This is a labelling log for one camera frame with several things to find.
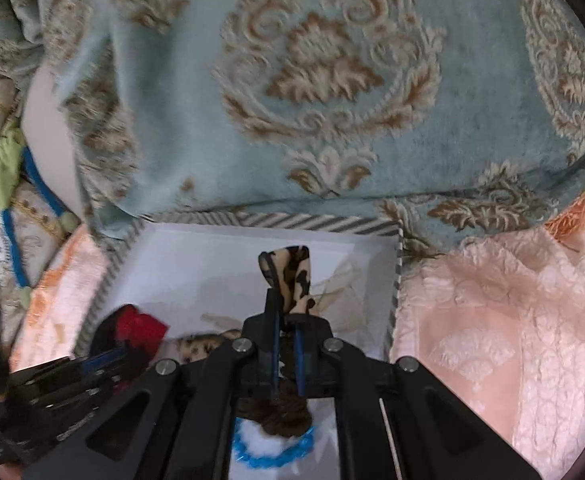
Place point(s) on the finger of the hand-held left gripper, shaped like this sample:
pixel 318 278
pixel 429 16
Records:
pixel 72 405
pixel 92 360

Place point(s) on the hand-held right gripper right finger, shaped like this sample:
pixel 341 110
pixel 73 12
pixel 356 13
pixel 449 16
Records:
pixel 298 360

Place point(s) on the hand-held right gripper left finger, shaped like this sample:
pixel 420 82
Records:
pixel 274 350

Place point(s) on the red hair bow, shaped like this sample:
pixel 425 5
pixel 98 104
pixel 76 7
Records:
pixel 140 327

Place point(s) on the leopard print hair bow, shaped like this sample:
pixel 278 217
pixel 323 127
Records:
pixel 292 280

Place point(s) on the striped box with white inside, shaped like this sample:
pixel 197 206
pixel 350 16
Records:
pixel 197 270

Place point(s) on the black hair bow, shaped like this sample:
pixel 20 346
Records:
pixel 105 332

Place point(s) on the brown hair bow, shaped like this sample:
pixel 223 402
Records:
pixel 285 412

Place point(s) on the white fluffy scrunchie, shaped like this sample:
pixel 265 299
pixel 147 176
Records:
pixel 268 444

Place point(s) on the green and blue plush toy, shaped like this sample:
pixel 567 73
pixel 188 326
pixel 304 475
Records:
pixel 2 165

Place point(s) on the peach quilted bedspread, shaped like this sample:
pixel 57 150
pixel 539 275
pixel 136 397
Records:
pixel 497 340

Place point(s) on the plain beige pillow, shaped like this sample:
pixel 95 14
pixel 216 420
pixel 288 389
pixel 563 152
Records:
pixel 52 135

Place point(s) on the teal damask blanket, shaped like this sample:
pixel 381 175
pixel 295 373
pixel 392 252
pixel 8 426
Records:
pixel 322 85

